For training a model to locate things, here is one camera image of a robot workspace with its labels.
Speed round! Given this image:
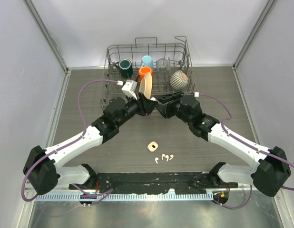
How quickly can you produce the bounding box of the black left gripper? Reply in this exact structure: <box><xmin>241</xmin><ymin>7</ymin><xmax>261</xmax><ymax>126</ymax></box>
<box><xmin>116</xmin><ymin>92</ymin><xmax>158</xmax><ymax>127</ymax></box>

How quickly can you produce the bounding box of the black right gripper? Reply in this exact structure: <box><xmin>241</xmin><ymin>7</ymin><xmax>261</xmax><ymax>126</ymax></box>
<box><xmin>154</xmin><ymin>91</ymin><xmax>192</xmax><ymax>125</ymax></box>

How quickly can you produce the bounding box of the white earbud charging case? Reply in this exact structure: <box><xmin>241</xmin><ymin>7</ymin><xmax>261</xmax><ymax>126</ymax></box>
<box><xmin>150</xmin><ymin>97</ymin><xmax>159</xmax><ymax>104</ymax></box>

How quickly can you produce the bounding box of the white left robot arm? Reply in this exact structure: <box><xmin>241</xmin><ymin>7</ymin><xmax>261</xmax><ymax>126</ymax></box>
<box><xmin>23</xmin><ymin>93</ymin><xmax>158</xmax><ymax>195</ymax></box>

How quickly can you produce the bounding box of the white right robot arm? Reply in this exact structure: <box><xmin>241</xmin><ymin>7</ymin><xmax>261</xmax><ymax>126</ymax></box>
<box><xmin>152</xmin><ymin>92</ymin><xmax>291</xmax><ymax>197</ymax></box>

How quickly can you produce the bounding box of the pink earbud charging case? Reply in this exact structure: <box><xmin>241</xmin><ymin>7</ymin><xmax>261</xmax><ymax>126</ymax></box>
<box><xmin>147</xmin><ymin>141</ymin><xmax>158</xmax><ymax>152</ymax></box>

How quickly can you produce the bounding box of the beige plate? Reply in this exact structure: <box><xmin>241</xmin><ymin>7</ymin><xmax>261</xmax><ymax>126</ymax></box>
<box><xmin>139</xmin><ymin>73</ymin><xmax>153</xmax><ymax>99</ymax></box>

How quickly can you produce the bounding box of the striped ceramic bowl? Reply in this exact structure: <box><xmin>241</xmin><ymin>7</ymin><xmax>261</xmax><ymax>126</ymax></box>
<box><xmin>169</xmin><ymin>71</ymin><xmax>188</xmax><ymax>90</ymax></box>

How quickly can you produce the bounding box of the clear glass cup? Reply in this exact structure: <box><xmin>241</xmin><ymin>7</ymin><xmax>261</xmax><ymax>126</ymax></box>
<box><xmin>156</xmin><ymin>58</ymin><xmax>170</xmax><ymax>77</ymax></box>

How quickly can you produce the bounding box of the orange mug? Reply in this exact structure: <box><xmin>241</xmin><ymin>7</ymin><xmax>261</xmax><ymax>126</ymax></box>
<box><xmin>135</xmin><ymin>66</ymin><xmax>153</xmax><ymax>83</ymax></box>

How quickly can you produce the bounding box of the dark green mug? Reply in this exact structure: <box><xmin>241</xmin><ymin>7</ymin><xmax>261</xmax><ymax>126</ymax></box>
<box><xmin>115</xmin><ymin>59</ymin><xmax>133</xmax><ymax>79</ymax></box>

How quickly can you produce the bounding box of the light blue mug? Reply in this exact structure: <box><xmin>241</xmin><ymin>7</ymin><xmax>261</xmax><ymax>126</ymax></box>
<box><xmin>140</xmin><ymin>55</ymin><xmax>154</xmax><ymax>70</ymax></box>

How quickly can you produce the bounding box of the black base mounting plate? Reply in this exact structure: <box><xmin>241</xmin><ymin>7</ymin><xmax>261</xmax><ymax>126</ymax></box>
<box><xmin>79</xmin><ymin>172</ymin><xmax>238</xmax><ymax>195</ymax></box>

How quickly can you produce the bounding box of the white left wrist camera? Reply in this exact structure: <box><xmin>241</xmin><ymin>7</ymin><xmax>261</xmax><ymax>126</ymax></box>
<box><xmin>121</xmin><ymin>80</ymin><xmax>137</xmax><ymax>100</ymax></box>

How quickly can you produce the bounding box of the grey wire dish rack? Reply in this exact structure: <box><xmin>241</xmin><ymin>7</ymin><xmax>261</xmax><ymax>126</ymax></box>
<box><xmin>100</xmin><ymin>39</ymin><xmax>202</xmax><ymax>123</ymax></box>

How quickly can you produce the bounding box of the white slotted cable duct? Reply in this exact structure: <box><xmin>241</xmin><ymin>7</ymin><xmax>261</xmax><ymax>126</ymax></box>
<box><xmin>35</xmin><ymin>191</ymin><xmax>214</xmax><ymax>202</ymax></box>

